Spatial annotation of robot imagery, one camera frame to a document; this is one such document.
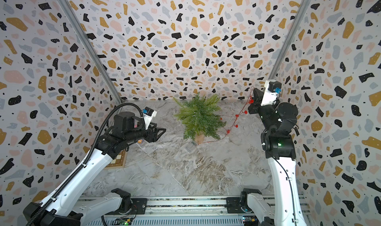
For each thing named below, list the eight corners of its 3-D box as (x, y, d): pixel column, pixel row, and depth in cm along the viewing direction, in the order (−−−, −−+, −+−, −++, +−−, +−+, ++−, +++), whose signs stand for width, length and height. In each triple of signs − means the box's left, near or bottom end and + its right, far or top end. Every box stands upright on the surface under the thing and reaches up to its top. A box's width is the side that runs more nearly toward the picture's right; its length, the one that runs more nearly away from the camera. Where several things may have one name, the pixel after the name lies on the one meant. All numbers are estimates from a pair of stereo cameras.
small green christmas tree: (181, 150, 95) (174, 116, 69) (182, 131, 105) (177, 95, 78) (219, 150, 95) (227, 116, 69) (217, 131, 105) (223, 95, 78)
